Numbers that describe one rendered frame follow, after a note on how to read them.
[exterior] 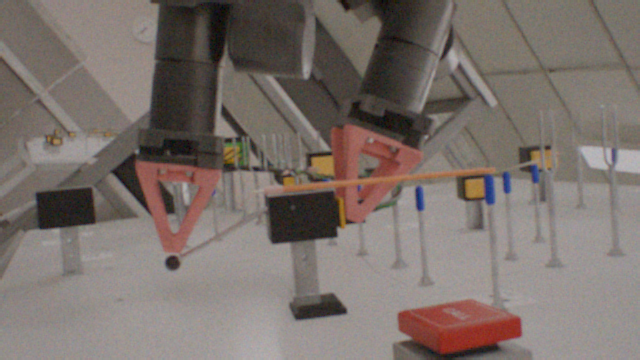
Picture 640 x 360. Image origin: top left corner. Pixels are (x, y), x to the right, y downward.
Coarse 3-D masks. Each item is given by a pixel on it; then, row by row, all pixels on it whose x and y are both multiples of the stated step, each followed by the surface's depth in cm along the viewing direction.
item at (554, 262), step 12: (540, 120) 65; (552, 120) 63; (540, 132) 65; (552, 132) 63; (540, 144) 65; (552, 144) 64; (540, 156) 65; (552, 156) 64; (552, 168) 64; (552, 180) 64; (552, 192) 64; (552, 204) 65; (552, 216) 65; (552, 228) 65; (552, 240) 65; (552, 252) 65; (552, 264) 65; (564, 264) 65
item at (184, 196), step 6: (192, 156) 126; (174, 186) 127; (180, 186) 129; (186, 186) 128; (174, 192) 128; (180, 192) 129; (186, 192) 128; (174, 198) 128; (180, 198) 129; (186, 198) 128; (186, 204) 128; (186, 210) 128; (174, 222) 128
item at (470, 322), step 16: (448, 304) 41; (464, 304) 41; (480, 304) 41; (400, 320) 40; (416, 320) 39; (432, 320) 38; (448, 320) 38; (464, 320) 38; (480, 320) 37; (496, 320) 37; (512, 320) 37; (416, 336) 38; (432, 336) 37; (448, 336) 36; (464, 336) 36; (480, 336) 37; (496, 336) 37; (512, 336) 37; (448, 352) 37; (464, 352) 38; (480, 352) 38
